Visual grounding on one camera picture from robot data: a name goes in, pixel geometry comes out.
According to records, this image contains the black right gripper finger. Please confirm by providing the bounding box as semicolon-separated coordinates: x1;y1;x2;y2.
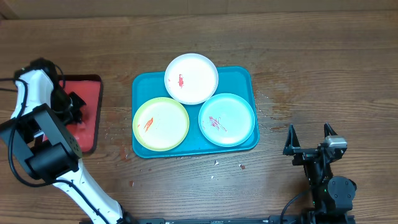
323;123;337;137
283;124;300;155

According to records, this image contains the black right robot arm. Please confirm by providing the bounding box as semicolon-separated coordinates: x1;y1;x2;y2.
279;123;357;224

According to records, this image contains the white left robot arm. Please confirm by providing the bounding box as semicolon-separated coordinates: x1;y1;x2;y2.
1;58;137;223

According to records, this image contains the dark red water tray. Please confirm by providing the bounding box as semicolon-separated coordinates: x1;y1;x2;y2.
55;75;103;154

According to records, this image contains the blue plastic tray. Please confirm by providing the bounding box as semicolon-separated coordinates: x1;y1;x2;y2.
132;66;260;159

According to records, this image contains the light blue plate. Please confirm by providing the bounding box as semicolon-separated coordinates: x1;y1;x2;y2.
198;93;255;147

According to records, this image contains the yellow-green plate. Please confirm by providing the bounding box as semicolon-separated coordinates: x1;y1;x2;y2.
132;97;190;152

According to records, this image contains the cardboard back panel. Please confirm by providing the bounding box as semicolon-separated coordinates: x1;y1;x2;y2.
1;0;397;20

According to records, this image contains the white plate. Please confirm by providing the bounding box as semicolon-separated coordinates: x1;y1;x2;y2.
164;53;219;105

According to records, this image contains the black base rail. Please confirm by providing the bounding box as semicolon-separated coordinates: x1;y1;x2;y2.
79;214;356;224

